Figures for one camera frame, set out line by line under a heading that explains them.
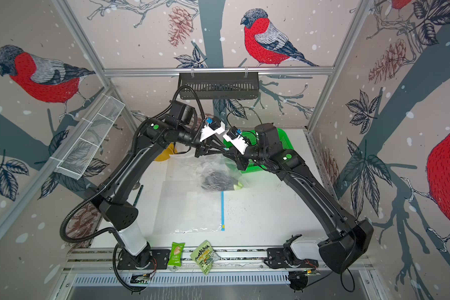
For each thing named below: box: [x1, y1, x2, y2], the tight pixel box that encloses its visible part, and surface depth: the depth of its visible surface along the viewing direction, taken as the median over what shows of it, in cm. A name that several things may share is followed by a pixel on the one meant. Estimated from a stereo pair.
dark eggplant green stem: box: [201, 171, 244, 192], surface depth 87 cm
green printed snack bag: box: [190, 240, 214, 275], surface depth 75 cm
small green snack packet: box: [167, 241, 186, 267], surface depth 76 cm
